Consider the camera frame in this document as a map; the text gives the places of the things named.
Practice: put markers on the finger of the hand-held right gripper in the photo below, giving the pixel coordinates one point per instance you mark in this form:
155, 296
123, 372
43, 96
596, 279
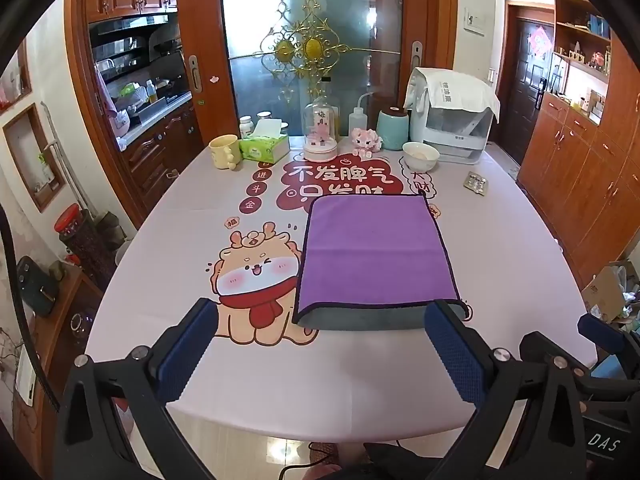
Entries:
601, 334
536, 346

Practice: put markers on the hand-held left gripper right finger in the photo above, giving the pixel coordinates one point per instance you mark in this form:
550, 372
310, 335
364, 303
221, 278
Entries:
456, 357

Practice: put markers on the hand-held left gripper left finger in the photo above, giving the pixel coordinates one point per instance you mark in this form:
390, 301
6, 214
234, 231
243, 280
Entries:
186, 352

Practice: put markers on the purple and grey towel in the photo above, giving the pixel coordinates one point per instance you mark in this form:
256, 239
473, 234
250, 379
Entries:
370, 250

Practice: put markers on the cardboard box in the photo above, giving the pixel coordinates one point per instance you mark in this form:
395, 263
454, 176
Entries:
606, 292

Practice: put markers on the person's dark trousers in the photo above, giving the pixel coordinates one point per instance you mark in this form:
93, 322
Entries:
400, 460

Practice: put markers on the wooden side cabinet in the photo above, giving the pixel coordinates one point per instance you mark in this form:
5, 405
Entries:
55, 340

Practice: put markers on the dark wicker basket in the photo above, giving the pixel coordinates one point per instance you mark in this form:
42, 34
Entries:
92, 252

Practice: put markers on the pink printed tablecloth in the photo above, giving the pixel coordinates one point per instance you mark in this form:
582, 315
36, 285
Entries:
170, 210

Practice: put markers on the black small appliance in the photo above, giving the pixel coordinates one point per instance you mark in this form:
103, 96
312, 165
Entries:
36, 285

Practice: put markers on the silver blister pack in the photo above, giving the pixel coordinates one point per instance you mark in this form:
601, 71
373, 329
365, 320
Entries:
476, 183

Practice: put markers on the wooden shelf cabinet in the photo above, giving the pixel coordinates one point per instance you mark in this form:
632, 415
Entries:
585, 160

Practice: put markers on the red lidded jar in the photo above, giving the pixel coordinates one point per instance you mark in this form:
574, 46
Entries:
70, 221

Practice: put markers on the yellow mug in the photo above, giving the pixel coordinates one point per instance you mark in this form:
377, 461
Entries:
225, 152

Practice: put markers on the wooden lower kitchen cabinet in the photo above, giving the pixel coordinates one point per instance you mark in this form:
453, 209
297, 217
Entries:
160, 150

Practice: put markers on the white bowl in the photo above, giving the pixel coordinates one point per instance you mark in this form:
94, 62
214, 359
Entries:
420, 156

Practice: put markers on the green tissue box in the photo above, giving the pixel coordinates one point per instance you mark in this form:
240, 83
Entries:
262, 149

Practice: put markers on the white countertop appliance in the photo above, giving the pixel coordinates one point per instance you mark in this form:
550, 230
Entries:
455, 135

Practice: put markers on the white pill bottle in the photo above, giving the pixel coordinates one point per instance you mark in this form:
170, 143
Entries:
246, 129

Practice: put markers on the pink plush toy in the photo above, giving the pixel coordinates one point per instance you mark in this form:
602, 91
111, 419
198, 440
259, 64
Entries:
366, 141

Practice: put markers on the teal canister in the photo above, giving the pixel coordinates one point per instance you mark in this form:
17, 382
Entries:
393, 130

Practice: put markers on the clear squeeze bottle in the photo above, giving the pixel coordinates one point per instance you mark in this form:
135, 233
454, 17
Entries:
357, 122

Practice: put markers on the dark wooden entrance door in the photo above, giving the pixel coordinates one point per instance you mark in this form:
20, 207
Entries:
525, 90

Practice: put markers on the glass dome with pink figurine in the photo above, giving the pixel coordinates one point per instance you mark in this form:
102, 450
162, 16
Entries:
321, 130

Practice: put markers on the yellow liquid bottle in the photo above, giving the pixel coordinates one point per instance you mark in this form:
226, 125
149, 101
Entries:
152, 92

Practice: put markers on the pink hanging cloth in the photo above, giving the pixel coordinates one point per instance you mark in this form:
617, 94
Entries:
107, 97

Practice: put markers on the white cloth cover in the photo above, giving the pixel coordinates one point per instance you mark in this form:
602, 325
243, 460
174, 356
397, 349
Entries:
450, 89

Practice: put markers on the frosted glass door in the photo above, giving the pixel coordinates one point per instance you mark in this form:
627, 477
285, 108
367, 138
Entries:
260, 85

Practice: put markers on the red door decoration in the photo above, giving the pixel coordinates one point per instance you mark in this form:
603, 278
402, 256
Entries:
539, 42

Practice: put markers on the gold door ornament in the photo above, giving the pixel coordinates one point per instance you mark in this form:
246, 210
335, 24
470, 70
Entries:
312, 49

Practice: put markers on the wooden wall niche frame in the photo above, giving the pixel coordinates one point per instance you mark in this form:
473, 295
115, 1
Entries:
32, 157

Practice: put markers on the white wall switch panel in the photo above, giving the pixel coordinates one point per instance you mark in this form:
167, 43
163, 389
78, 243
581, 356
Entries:
475, 21

